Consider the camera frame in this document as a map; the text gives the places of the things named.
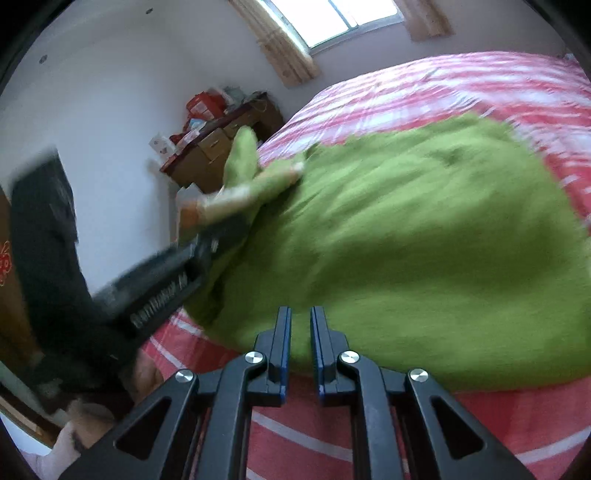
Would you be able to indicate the beige patterned curtain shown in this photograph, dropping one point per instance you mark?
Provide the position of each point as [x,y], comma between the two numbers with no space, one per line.
[425,18]
[286,55]

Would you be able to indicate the green orange striped knit sweater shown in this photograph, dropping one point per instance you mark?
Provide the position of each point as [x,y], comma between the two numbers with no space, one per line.
[392,254]

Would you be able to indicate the brown wooden desk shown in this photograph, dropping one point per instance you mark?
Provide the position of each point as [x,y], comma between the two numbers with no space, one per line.
[207,152]

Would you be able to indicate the person's left forearm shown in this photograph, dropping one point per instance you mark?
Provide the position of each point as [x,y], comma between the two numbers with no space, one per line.
[55,452]

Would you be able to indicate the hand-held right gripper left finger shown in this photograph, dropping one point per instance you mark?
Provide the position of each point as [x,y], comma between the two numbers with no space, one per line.
[285,350]

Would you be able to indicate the wooden door with red decoration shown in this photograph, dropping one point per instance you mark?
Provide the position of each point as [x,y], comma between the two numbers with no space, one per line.
[11,277]

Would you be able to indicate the person's left hand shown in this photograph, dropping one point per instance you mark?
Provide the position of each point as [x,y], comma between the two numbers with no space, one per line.
[147,376]

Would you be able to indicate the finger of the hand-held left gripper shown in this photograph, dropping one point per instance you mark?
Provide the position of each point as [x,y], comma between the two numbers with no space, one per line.
[221,233]

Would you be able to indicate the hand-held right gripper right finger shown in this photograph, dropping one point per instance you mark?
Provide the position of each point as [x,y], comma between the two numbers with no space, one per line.
[316,350]

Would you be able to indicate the white card box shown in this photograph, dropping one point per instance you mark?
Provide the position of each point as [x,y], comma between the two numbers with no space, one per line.
[162,146]

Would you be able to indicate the bed with red plaid sheet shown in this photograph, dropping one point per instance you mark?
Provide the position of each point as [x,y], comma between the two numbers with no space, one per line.
[415,83]

